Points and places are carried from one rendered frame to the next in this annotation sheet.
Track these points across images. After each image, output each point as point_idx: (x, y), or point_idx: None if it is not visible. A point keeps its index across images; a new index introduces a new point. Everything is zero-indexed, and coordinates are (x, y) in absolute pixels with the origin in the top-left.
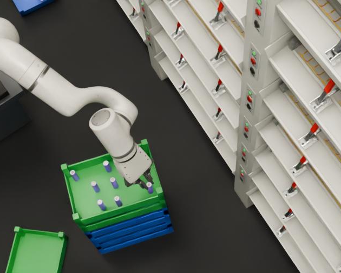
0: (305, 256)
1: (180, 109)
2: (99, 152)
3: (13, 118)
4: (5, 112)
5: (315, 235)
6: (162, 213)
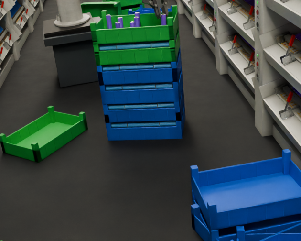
0: None
1: (228, 86)
2: None
3: (92, 66)
4: (88, 53)
5: None
6: (170, 73)
